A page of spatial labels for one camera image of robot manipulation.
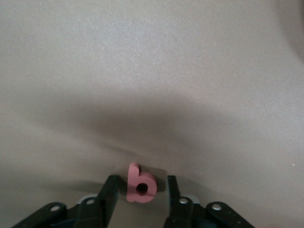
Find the brown table cover sheet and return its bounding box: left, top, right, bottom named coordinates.
left=0, top=0, right=304, bottom=228

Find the pink letter a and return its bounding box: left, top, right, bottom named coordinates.
left=125, top=162, right=158, bottom=204

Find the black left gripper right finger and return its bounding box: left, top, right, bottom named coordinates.
left=163, top=175, right=257, bottom=228

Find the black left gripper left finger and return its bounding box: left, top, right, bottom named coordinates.
left=9, top=174, right=121, bottom=228

